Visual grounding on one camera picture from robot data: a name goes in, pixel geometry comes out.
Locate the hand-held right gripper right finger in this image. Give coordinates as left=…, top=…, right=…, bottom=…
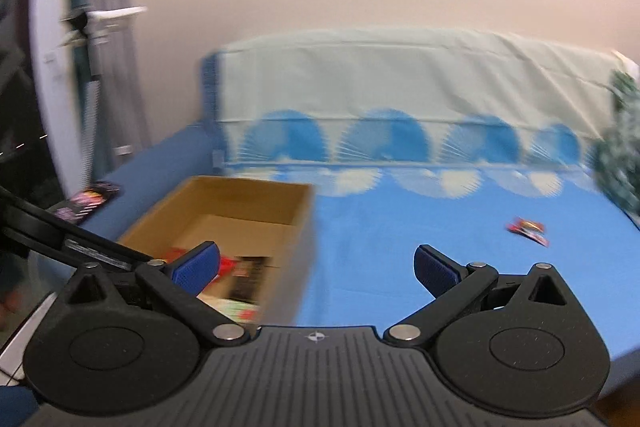
left=383, top=244, right=581, bottom=349

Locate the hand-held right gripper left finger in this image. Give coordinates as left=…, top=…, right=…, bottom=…
left=52, top=241, right=252, bottom=349

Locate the dark brown snack packet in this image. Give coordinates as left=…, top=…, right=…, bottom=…
left=231, top=256, right=273, bottom=304

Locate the brown cardboard box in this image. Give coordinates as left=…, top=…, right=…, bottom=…
left=116, top=176, right=317, bottom=329

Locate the black pink packet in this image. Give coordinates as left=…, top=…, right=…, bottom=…
left=52, top=181, right=124, bottom=226

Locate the blue white printed bed sheet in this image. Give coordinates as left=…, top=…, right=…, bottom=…
left=197, top=27, right=640, bottom=360

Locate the brown red candy bar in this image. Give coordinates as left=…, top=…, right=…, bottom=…
left=506, top=216, right=547, bottom=234

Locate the red white snack bar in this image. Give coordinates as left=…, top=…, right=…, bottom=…
left=520, top=230, right=552, bottom=250

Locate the green checked cloth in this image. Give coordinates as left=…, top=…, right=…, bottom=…
left=591, top=66, right=640, bottom=229

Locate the blue bed frame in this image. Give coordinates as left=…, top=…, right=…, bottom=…
left=75, top=119, right=227, bottom=240

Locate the window frame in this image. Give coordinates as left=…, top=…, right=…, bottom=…
left=0, top=0, right=146, bottom=208

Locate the white window handle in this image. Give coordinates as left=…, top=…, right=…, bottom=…
left=60, top=6, right=149, bottom=48

